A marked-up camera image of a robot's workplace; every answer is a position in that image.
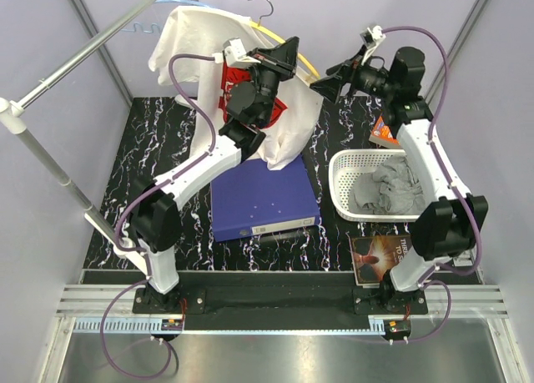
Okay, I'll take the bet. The metal clothes rack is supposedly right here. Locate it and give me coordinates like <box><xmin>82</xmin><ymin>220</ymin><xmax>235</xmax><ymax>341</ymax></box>
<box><xmin>0</xmin><ymin>0</ymin><xmax>205</xmax><ymax>275</ymax></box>

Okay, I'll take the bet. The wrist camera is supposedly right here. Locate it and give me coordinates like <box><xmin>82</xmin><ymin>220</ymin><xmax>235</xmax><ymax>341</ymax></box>
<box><xmin>214</xmin><ymin>38</ymin><xmax>260</xmax><ymax>69</ymax></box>
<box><xmin>361</xmin><ymin>25</ymin><xmax>385</xmax><ymax>64</ymax></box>

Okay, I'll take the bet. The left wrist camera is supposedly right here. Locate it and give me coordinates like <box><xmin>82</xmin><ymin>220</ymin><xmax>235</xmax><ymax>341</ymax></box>
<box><xmin>214</xmin><ymin>38</ymin><xmax>260</xmax><ymax>69</ymax></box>

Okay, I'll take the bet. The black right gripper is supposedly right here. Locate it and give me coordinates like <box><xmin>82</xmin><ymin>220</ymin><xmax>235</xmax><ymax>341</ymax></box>
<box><xmin>310</xmin><ymin>44</ymin><xmax>396</xmax><ymax>105</ymax></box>

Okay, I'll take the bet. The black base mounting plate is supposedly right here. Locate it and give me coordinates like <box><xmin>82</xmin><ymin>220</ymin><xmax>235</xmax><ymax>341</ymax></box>
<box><xmin>78</xmin><ymin>270</ymin><xmax>429</xmax><ymax>332</ymax></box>

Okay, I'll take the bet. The yellow plastic hanger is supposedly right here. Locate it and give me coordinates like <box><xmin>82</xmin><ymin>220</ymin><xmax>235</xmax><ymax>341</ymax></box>
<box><xmin>247</xmin><ymin>0</ymin><xmax>320</xmax><ymax>83</ymax></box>

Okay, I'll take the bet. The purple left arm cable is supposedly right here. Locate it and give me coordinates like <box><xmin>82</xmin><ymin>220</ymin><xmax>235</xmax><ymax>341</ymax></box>
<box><xmin>99</xmin><ymin>53</ymin><xmax>222</xmax><ymax>378</ymax></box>

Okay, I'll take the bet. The light blue plastic hanger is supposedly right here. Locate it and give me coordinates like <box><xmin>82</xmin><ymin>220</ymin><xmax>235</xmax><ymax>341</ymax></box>
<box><xmin>120</xmin><ymin>0</ymin><xmax>212</xmax><ymax>35</ymax></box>

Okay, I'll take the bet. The white plastic basket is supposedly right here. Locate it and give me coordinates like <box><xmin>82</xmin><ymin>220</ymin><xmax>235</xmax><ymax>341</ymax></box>
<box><xmin>329</xmin><ymin>149</ymin><xmax>423</xmax><ymax>223</ymax></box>

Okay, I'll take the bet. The white t shirt red print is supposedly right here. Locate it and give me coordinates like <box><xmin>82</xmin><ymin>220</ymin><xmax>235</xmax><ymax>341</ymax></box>
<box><xmin>149</xmin><ymin>6</ymin><xmax>323</xmax><ymax>170</ymax></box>

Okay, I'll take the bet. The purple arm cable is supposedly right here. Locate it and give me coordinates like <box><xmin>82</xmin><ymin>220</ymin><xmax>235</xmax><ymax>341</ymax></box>
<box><xmin>99</xmin><ymin>53</ymin><xmax>222</xmax><ymax>378</ymax></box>
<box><xmin>381</xmin><ymin>25</ymin><xmax>485</xmax><ymax>342</ymax></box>

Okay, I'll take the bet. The dark brown book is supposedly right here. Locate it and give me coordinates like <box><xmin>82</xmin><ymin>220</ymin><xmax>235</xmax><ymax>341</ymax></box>
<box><xmin>350</xmin><ymin>235</ymin><xmax>411</xmax><ymax>287</ymax></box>

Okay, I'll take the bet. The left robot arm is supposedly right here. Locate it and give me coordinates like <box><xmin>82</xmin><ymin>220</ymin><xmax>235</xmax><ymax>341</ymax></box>
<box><xmin>116</xmin><ymin>37</ymin><xmax>300</xmax><ymax>313</ymax></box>

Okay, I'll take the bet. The blue ring binder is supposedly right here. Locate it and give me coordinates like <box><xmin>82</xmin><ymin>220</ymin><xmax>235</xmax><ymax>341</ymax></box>
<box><xmin>210</xmin><ymin>155</ymin><xmax>320</xmax><ymax>242</ymax></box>

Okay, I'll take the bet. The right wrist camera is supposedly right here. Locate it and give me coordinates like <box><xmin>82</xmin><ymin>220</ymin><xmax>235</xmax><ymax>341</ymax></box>
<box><xmin>361</xmin><ymin>25</ymin><xmax>385</xmax><ymax>64</ymax></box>

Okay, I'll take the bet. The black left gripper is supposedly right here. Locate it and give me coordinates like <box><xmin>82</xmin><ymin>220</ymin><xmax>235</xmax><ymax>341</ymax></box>
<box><xmin>243</xmin><ymin>37</ymin><xmax>299</xmax><ymax>126</ymax></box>

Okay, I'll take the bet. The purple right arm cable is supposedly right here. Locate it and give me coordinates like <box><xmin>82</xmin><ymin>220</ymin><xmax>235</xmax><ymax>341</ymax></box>
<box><xmin>381</xmin><ymin>25</ymin><xmax>485</xmax><ymax>342</ymax></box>

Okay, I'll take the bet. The grey t shirt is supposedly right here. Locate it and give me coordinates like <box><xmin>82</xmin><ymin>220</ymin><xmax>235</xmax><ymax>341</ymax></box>
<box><xmin>348</xmin><ymin>155</ymin><xmax>426</xmax><ymax>215</ymax></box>

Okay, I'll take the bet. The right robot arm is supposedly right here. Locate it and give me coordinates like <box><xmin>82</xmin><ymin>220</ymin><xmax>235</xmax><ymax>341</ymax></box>
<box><xmin>310</xmin><ymin>47</ymin><xmax>489</xmax><ymax>314</ymax></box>

